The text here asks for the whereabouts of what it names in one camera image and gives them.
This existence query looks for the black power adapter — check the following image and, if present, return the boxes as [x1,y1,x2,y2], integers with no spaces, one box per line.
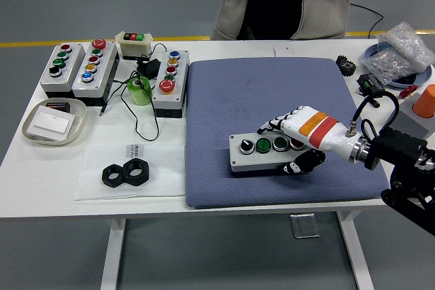
[135,58,161,79]

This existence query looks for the bubble wrap bag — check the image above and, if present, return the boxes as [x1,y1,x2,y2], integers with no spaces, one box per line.
[376,22,435,73]

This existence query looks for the small red clip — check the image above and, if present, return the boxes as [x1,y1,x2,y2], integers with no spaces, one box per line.
[398,85,418,100]

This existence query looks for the black metal gear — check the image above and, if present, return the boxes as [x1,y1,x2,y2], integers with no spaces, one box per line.
[335,54,357,77]

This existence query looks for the white shallow dish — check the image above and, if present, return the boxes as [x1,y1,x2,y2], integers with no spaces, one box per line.
[22,98,88,147]

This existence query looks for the small black hex nut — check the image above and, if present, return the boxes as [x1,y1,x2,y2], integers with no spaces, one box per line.
[101,164,127,188]

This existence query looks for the grey five-button box, narrow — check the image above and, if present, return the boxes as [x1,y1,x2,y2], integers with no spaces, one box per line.
[151,49,190,120]

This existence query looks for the blue-grey padded mat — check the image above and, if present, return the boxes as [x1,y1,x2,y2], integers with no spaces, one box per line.
[184,57,391,209]

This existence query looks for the grey five-button box, blue end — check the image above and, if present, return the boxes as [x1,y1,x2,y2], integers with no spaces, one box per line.
[71,38,120,107]

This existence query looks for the white wall switch plate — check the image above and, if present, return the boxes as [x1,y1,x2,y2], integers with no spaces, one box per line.
[27,105,76,142]

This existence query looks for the clear printed plastic bag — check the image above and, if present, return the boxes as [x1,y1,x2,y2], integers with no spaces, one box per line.
[73,143,186,202]

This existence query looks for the silver bracket under table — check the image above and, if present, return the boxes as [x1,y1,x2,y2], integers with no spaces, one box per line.
[290,213,321,239]

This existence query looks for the orange cylinder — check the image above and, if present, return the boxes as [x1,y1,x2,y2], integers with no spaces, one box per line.
[412,84,435,117]

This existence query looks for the black module with green terminal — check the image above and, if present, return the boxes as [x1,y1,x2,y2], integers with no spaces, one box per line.
[355,72,387,97]

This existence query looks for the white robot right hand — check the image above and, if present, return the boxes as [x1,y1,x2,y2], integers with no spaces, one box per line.
[256,105,358,174]

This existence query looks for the thin black adapter cable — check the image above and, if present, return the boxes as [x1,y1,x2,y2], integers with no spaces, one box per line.
[99,43,167,142]

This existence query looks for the dark red small block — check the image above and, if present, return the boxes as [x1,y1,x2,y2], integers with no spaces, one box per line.
[46,101,71,114]

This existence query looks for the grey four-button control box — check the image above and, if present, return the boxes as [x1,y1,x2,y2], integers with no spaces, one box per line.
[39,43,86,99]

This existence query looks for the large black hex nut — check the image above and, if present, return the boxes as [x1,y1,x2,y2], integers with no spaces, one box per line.
[122,158,150,186]

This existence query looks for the green tape roll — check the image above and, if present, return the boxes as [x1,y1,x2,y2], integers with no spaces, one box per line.
[126,76,152,107]

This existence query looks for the person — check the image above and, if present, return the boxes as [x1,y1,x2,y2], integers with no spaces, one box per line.
[211,0,368,41]

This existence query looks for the clear bag of metal washers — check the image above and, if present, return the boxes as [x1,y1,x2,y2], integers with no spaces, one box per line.
[362,45,422,86]

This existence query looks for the black cable on floor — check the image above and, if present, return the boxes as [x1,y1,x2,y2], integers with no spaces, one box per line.
[351,3,385,38]

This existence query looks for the grey flat sheet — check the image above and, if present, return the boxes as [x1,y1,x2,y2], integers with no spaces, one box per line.
[394,94,432,141]

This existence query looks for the cream three-button switch box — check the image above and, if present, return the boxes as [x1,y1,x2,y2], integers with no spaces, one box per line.
[114,31,154,60]

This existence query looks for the white table leg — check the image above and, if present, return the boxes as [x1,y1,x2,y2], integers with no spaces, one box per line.
[336,210,375,290]
[100,217,127,290]

